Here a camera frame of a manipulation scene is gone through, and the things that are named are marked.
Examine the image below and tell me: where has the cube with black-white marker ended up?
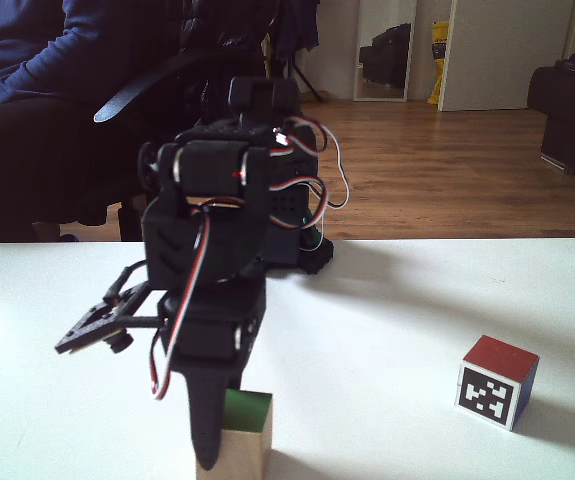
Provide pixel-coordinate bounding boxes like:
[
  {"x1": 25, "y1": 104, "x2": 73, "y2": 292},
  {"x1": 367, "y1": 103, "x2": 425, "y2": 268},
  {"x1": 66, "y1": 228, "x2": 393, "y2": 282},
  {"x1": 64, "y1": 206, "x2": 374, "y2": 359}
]
[{"x1": 454, "y1": 334, "x2": 541, "y2": 432}]

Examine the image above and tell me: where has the black gripper camera mount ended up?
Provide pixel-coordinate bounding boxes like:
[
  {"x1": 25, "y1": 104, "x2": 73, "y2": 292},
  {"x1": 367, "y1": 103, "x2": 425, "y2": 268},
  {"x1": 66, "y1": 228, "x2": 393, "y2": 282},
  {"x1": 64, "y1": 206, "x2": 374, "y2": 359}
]
[{"x1": 54, "y1": 260, "x2": 164, "y2": 356}]

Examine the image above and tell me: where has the black sofa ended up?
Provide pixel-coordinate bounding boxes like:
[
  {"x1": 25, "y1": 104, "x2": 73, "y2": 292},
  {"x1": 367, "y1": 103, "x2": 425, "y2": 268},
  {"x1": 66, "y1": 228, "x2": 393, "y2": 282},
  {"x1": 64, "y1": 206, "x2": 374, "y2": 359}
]
[{"x1": 526, "y1": 39, "x2": 575, "y2": 177}]

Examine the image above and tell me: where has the wooden cube with green face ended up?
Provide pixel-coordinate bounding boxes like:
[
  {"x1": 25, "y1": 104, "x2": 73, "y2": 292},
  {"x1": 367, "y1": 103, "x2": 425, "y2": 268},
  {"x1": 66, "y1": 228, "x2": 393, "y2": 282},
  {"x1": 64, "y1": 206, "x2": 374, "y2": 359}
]
[{"x1": 195, "y1": 388, "x2": 274, "y2": 480}]

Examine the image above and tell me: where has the person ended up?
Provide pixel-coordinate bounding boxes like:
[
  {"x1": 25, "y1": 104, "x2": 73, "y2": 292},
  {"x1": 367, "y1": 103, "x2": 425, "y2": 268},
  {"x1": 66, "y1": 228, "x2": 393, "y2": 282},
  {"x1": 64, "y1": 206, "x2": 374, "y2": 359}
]
[{"x1": 0, "y1": 0, "x2": 203, "y2": 242}]

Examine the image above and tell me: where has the white framed mirror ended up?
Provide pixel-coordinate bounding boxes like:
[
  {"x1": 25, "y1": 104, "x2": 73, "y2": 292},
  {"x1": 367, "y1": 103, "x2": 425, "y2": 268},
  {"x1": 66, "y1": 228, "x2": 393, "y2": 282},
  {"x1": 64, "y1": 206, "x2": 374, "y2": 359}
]
[{"x1": 353, "y1": 0, "x2": 417, "y2": 103}]

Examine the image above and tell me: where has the rack with dark clothes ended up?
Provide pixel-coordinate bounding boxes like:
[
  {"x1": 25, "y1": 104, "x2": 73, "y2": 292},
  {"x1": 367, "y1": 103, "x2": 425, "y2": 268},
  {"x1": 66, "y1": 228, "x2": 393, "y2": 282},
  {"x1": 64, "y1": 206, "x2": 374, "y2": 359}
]
[{"x1": 265, "y1": 0, "x2": 326, "y2": 104}]

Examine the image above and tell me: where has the white cabinet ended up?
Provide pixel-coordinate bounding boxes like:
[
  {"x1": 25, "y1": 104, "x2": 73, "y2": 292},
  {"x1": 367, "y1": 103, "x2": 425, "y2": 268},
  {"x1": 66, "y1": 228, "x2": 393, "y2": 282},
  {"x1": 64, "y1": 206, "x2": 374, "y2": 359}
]
[{"x1": 436, "y1": 0, "x2": 575, "y2": 113}]

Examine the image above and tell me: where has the yellow bag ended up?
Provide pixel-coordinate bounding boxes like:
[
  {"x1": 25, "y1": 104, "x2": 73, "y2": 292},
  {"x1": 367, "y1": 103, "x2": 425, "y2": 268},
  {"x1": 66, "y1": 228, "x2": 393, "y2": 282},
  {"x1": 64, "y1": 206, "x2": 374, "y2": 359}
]
[{"x1": 426, "y1": 19, "x2": 451, "y2": 106}]

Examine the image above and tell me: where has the green clamp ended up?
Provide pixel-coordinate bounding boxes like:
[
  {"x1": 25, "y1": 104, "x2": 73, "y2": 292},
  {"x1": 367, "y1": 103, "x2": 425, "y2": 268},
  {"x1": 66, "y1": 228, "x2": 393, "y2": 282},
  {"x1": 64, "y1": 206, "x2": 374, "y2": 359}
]
[{"x1": 300, "y1": 209, "x2": 326, "y2": 251}]

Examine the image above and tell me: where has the red white black servo cable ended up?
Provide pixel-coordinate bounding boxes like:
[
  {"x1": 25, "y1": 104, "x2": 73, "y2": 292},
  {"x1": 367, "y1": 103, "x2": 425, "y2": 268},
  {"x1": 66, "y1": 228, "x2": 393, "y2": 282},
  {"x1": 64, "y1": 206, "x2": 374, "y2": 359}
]
[
  {"x1": 148, "y1": 199, "x2": 214, "y2": 402},
  {"x1": 266, "y1": 115, "x2": 352, "y2": 211}
]

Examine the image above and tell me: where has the black office chair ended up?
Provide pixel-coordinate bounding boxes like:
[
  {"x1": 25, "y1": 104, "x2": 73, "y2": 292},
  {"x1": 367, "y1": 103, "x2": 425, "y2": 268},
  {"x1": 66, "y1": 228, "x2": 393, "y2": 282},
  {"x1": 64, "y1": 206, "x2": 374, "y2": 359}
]
[{"x1": 93, "y1": 0, "x2": 281, "y2": 242}]

